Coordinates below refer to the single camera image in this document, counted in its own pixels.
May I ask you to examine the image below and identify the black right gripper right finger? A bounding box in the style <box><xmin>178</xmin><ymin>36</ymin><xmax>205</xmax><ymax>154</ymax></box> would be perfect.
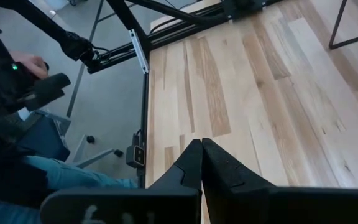
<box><xmin>201</xmin><ymin>138</ymin><xmax>358</xmax><ymax>224</ymax></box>

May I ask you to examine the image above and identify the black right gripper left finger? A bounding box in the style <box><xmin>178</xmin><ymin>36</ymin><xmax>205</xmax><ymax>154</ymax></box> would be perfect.
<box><xmin>40</xmin><ymin>139</ymin><xmax>203</xmax><ymax>224</ymax></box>

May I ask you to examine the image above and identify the gray office chair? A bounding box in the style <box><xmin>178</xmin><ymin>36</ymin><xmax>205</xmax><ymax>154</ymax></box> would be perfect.
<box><xmin>17</xmin><ymin>108</ymin><xmax>124</xmax><ymax>170</ymax></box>

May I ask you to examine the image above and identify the person's leg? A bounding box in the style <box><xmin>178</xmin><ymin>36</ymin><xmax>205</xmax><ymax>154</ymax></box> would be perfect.
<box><xmin>0</xmin><ymin>154</ymin><xmax>139</xmax><ymax>224</ymax></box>

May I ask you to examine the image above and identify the person's hand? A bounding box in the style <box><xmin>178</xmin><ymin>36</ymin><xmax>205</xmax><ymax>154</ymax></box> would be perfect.
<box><xmin>9</xmin><ymin>51</ymin><xmax>50</xmax><ymax>79</ymax></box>

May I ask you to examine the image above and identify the small black table-level camera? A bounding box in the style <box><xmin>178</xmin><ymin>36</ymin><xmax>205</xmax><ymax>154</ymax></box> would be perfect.
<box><xmin>125</xmin><ymin>133</ymin><xmax>146</xmax><ymax>169</ymax></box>

